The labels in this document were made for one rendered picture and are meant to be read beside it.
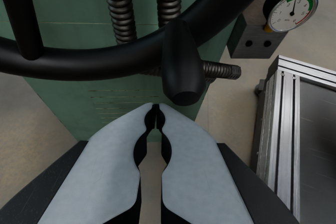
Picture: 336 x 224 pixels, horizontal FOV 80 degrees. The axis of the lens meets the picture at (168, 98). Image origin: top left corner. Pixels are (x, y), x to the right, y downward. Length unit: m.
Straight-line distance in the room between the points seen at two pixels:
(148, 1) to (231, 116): 0.75
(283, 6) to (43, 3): 0.35
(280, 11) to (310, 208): 0.57
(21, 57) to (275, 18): 0.31
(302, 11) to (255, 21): 0.07
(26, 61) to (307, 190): 0.74
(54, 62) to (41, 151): 0.79
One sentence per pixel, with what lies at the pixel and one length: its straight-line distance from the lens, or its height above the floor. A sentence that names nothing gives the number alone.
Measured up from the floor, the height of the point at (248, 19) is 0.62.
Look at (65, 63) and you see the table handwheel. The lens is 0.19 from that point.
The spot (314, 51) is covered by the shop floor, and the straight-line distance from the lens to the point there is 1.55.
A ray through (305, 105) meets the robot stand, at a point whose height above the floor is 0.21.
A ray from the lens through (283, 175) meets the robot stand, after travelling 0.71.
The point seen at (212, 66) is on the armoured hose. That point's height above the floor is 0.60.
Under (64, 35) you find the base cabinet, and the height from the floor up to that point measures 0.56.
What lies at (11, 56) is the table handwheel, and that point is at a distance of 0.20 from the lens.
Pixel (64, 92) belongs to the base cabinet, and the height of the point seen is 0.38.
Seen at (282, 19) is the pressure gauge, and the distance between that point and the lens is 0.35.
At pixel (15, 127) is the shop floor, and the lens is 1.06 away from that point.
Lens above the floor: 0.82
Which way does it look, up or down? 57 degrees down
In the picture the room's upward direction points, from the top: 8 degrees clockwise
